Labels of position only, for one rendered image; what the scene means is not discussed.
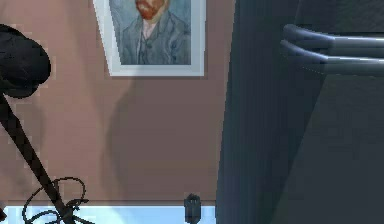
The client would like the small dark trash can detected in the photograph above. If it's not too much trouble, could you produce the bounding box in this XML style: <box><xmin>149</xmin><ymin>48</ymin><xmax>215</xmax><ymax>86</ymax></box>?
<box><xmin>183</xmin><ymin>193</ymin><xmax>202</xmax><ymax>224</ymax></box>

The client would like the framed portrait painting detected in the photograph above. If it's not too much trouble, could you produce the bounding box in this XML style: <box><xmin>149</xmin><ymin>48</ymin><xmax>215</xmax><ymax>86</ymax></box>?
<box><xmin>92</xmin><ymin>0</ymin><xmax>207</xmax><ymax>78</ymax></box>

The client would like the black floor lamp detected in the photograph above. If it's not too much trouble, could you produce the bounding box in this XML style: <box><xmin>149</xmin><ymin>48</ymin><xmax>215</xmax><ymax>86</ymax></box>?
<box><xmin>0</xmin><ymin>23</ymin><xmax>91</xmax><ymax>224</ymax></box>

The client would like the grey fridge handle bar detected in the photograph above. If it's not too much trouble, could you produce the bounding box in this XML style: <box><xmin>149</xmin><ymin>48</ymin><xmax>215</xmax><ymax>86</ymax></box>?
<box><xmin>282</xmin><ymin>23</ymin><xmax>384</xmax><ymax>51</ymax></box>
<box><xmin>279</xmin><ymin>39</ymin><xmax>384</xmax><ymax>78</ymax></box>

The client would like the dark grey fridge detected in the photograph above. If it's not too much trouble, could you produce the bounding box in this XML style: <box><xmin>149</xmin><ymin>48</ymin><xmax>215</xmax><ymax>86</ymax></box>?
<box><xmin>215</xmin><ymin>0</ymin><xmax>384</xmax><ymax>224</ymax></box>

